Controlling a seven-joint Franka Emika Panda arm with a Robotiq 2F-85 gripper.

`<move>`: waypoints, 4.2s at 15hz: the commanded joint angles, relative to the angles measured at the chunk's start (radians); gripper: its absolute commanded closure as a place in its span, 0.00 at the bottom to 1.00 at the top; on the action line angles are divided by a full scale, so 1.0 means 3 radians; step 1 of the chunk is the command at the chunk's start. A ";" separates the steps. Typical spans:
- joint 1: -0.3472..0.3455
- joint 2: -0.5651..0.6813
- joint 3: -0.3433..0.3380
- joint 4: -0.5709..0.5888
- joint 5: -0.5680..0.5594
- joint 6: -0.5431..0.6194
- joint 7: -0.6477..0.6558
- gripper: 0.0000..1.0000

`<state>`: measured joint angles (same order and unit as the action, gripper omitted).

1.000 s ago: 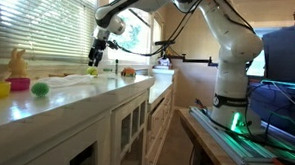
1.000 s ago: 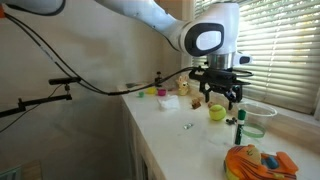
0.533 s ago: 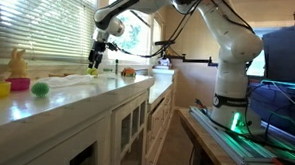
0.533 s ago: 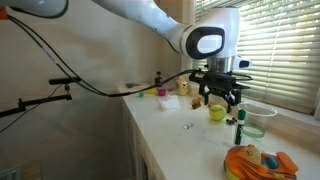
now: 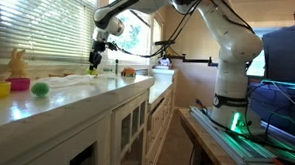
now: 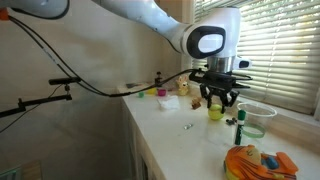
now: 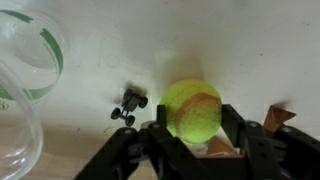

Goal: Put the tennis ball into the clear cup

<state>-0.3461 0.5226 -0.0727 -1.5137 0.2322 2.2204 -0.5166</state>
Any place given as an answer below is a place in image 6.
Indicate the grey flat object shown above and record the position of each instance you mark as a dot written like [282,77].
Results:
[133,85]

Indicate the brown wooden toy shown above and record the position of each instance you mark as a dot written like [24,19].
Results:
[196,104]

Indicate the white cloth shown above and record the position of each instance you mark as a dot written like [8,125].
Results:
[169,102]

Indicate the small silver clip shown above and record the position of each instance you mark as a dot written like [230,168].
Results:
[188,126]

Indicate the pink plastic cup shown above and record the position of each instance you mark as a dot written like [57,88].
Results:
[162,92]

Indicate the yellow bunny figure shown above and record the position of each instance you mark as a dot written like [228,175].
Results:
[182,88]

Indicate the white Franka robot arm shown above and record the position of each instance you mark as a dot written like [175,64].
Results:
[153,15]

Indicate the aluminium rail frame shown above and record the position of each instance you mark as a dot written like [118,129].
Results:
[10,174]

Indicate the small black object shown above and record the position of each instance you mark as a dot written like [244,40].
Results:
[230,121]

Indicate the yellow bowl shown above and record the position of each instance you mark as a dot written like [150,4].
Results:
[151,91]

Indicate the small green cup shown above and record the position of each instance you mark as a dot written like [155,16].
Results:
[141,94]

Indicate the green marker pen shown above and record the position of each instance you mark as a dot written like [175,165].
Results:
[240,130]

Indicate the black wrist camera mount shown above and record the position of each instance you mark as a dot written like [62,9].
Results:
[213,78]

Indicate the yellow-green tennis ball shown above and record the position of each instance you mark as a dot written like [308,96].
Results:
[216,114]

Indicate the black stereo camera bar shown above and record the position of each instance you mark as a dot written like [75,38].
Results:
[65,80]

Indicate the clear plastic cup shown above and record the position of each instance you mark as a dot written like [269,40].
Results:
[256,115]

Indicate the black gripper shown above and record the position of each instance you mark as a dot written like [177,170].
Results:
[216,89]

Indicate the black camera on stand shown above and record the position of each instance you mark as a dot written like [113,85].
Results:
[158,80]

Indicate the white counter cabinet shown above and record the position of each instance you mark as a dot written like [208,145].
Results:
[193,150]

